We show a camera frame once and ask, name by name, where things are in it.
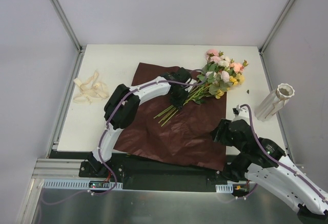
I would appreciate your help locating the white ribbed vase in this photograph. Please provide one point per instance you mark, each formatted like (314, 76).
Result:
(274, 102)

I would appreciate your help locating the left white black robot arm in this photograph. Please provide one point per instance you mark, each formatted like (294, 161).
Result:
(121, 108)

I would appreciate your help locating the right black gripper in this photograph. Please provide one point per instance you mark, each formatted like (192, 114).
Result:
(220, 132)

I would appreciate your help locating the white cable duct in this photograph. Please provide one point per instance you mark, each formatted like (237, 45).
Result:
(228, 188)
(73, 184)

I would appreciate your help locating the left aluminium frame post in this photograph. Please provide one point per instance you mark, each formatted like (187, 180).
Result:
(66, 24)

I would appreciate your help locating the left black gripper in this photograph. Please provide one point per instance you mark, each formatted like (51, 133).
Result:
(177, 98)

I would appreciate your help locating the cream ribbon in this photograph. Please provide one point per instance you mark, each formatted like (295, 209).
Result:
(91, 90)

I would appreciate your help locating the right aluminium frame post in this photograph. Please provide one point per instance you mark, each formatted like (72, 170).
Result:
(277, 24)

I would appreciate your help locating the artificial flower bouquet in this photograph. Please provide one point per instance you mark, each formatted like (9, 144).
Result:
(219, 75)

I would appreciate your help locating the left white cable duct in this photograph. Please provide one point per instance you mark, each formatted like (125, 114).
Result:
(73, 184)

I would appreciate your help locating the right white cable duct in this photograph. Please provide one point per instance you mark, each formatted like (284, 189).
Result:
(228, 188)

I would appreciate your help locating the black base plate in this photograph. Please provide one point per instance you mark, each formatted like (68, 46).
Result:
(142, 174)

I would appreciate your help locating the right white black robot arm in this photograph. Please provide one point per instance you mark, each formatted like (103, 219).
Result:
(263, 162)

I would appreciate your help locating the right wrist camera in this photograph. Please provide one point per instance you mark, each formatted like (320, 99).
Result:
(241, 113)

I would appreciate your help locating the aluminium frame post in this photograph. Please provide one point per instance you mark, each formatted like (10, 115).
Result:
(277, 24)
(66, 24)

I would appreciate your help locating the red wrapping paper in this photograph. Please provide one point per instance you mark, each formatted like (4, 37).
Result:
(184, 140)

